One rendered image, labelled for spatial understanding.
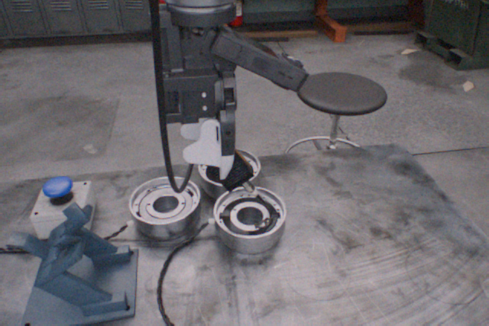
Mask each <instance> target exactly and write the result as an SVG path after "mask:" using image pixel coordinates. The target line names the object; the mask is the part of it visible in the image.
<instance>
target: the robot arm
mask: <svg viewBox="0 0 489 326"><path fill-rule="evenodd" d="M163 1H165V2H166V4H159V14H160V31H161V47H162V63H163V72H165V74H163V77H164V101H165V111H166V122H167V124H174V123H181V124H184V125H183V126H182V127H181V134H182V136H183V137H184V138H186V139H189V140H197V141H196V142H194V143H193V144H192V145H189V146H188V147H186V148H185V149H184V150H183V159H184V160H185V161H186V162H188V163H196V164H204V165H211V166H219V169H220V179H224V178H225V177H226V176H227V175H228V174H229V172H230V170H231V168H232V164H233V160H234V154H235V111H236V109H237V89H236V78H235V73H234V71H235V69H236V65H237V66H240V67H242V68H245V69H247V70H249V72H251V73H255V74H257V75H259V76H261V77H264V78H266V79H269V80H270V81H271V82H272V83H273V84H274V85H276V86H279V87H281V88H282V89H286V90H292V91H294V92H299V91H300V90H301V88H302V87H303V85H304V82H305V81H306V79H307V77H308V76H309V74H308V73H307V71H306V70H305V69H304V68H303V66H304V65H303V64H302V63H301V62H300V60H298V59H297V58H296V57H294V56H291V55H289V54H287V53H278V52H277V51H275V50H272V49H271V48H269V47H267V46H265V45H263V44H260V43H258V42H257V41H255V40H252V39H250V38H248V37H247V36H245V35H243V34H241V33H238V32H237V31H234V30H232V29H231V28H229V27H227V26H225V25H224V24H227V23H230V22H232V21H234V20H235V19H236V0H163ZM194 27H196V28H197V31H195V30H193V28H194ZM179 105H180V111H179Z"/></svg>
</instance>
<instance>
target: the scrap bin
mask: <svg viewBox="0 0 489 326"><path fill-rule="evenodd" d="M414 44H415V45H416V46H417V47H418V48H420V49H422V50H424V51H427V50H434V51H435V52H437V53H439V54H441V55H443V56H444V57H445V60H444V63H445V64H447V65H449V66H450V67H452V68H453V69H455V70H456V71H465V70H469V69H487V68H489V0H424V31H419V32H416V38H415V40H414ZM453 48H454V49H453Z"/></svg>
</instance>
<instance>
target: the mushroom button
mask: <svg viewBox="0 0 489 326"><path fill-rule="evenodd" d="M72 188H73V182H72V180H71V179H69V178H68V177H64V176H60V177H55V178H52V179H50V180H48V181H47V182H45V183H44V185H43V189H42V191H43V194H44V195H45V196H48V198H56V197H57V198H58V199H63V197H64V196H65V194H67V193H68V192H70V191H71V189H72Z"/></svg>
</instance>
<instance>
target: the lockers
mask: <svg viewBox="0 0 489 326"><path fill-rule="evenodd" d="M148 12H149V0H0V49H14V48H30V47H44V46H45V47H60V46H76V45H91V44H121V43H137V42H152V31H151V22H150V21H149V15H148Z"/></svg>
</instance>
